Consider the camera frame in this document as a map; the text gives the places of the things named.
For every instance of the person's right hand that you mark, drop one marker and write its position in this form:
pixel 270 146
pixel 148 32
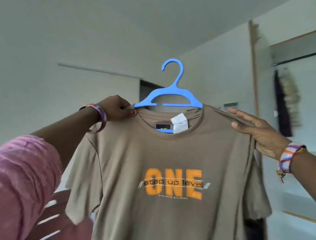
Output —
pixel 261 136

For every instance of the person's left hand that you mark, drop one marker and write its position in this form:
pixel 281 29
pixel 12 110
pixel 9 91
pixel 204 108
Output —
pixel 117 109

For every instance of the purple tree-print t-shirt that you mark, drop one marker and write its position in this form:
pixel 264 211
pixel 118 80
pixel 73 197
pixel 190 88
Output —
pixel 282 109

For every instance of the beige garment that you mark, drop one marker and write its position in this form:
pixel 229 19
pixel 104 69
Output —
pixel 148 148

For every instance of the yellow floral dress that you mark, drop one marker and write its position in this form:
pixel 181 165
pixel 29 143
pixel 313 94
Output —
pixel 292 94

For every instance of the blue plastic hanger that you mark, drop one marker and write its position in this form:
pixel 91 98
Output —
pixel 170 91

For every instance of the person's left forearm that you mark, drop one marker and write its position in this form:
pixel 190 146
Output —
pixel 64 133

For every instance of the person's right forearm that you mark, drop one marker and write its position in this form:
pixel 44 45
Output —
pixel 306 170

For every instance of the striped orange purple bangle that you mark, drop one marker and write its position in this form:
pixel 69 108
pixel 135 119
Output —
pixel 102 116

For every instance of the striped white purple bangle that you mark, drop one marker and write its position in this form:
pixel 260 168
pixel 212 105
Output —
pixel 286 156

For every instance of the maroon plastic chair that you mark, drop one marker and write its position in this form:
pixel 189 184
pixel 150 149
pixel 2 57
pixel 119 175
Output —
pixel 74 230

